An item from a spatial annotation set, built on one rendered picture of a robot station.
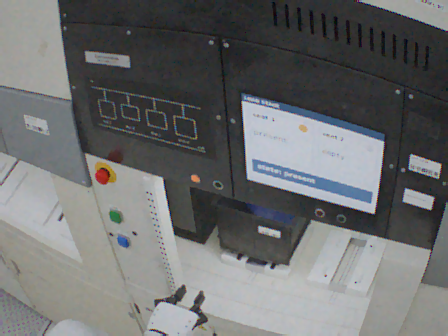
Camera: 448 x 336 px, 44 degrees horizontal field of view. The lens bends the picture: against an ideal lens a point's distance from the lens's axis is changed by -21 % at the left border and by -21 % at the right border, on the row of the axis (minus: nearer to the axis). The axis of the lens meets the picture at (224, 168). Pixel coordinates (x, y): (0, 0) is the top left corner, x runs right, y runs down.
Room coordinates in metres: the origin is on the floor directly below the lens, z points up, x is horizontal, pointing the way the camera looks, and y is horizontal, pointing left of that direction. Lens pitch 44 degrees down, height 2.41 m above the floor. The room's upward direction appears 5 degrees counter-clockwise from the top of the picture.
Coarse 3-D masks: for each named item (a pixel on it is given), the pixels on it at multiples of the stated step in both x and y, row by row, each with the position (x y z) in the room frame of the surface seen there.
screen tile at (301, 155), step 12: (252, 120) 0.93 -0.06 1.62; (264, 120) 0.92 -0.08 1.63; (276, 120) 0.91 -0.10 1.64; (288, 120) 0.90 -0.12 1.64; (276, 132) 0.91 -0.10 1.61; (288, 132) 0.90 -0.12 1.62; (300, 132) 0.89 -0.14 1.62; (312, 132) 0.88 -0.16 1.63; (252, 144) 0.93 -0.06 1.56; (264, 144) 0.92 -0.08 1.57; (276, 144) 0.91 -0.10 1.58; (300, 144) 0.89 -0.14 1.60; (312, 144) 0.87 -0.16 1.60; (276, 156) 0.91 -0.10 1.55; (288, 156) 0.90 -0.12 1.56; (300, 156) 0.89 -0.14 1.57; (312, 156) 0.87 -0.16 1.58
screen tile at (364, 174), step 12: (324, 132) 0.86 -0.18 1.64; (336, 132) 0.85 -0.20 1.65; (324, 144) 0.86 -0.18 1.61; (336, 144) 0.85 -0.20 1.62; (348, 144) 0.84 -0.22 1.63; (360, 144) 0.83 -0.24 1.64; (324, 156) 0.86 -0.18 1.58; (360, 156) 0.83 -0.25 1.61; (372, 156) 0.81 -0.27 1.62; (324, 168) 0.86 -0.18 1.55; (336, 168) 0.85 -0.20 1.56; (348, 168) 0.84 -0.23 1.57; (360, 168) 0.83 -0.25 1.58; (372, 168) 0.81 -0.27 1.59; (360, 180) 0.82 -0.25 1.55; (372, 180) 0.81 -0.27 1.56
